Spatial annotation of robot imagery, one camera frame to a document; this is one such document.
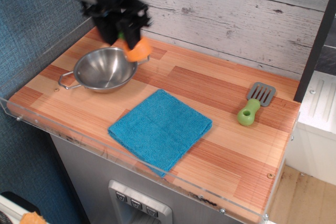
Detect silver dispenser button panel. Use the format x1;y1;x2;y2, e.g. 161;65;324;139
108;179;173;223

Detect orange yellow object bottom left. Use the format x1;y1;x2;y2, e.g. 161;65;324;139
19;212;47;224

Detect orange green carrot saltshaker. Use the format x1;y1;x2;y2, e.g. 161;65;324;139
118;32;152;62

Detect grey spatula with green handle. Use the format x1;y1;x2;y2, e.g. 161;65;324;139
237;82;276;126

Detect white toy sink counter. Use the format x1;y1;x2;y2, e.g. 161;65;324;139
285;71;335;185

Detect grey toy fridge cabinet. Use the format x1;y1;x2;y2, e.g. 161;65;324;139
51;136;238;223

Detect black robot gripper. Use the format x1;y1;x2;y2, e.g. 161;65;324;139
77;0;151;50

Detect blue folded cloth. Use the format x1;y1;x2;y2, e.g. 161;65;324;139
108;89;212;177

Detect stainless steel bowl with handles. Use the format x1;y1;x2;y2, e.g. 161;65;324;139
58;47;150;93

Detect dark vertical post right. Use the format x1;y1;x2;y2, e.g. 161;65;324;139
293;0;335;103

